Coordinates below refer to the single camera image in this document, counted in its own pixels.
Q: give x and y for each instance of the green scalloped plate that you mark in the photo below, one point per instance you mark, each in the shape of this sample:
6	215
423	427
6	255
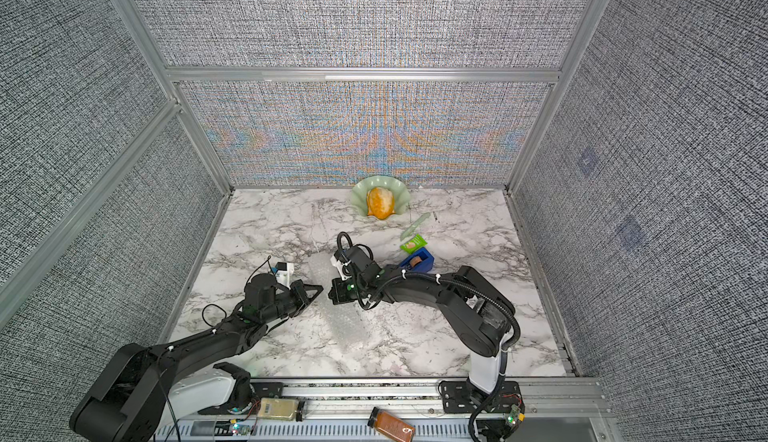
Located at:
400	195

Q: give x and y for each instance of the green snack packet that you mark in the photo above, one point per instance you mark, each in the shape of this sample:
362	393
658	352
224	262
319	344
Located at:
413	244

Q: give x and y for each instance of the blue tape dispenser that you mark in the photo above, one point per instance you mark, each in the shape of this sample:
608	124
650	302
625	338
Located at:
420	261

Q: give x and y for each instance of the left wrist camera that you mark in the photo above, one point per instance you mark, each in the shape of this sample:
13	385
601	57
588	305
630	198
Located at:
283	273

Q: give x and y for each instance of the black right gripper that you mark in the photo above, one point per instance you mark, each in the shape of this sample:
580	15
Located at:
338	297

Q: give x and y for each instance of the orange bread roll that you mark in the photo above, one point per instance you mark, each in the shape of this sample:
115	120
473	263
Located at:
380	203

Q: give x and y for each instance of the clear bubble wrap sheet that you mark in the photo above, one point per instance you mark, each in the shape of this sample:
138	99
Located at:
339	310

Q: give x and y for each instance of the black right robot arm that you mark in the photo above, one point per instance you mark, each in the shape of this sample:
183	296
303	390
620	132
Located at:
482	318

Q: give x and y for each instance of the clear plastic wrapper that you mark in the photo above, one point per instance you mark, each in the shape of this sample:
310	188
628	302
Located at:
411	230

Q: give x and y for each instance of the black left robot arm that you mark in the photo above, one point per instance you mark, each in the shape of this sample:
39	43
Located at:
142	387

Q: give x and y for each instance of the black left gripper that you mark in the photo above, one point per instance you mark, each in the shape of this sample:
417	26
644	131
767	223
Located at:
301	288

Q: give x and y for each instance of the aluminium front rail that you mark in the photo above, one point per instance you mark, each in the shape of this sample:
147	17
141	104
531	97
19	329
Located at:
531	408

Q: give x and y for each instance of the beige electronics box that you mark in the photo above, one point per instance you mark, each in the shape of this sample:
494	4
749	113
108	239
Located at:
281	409

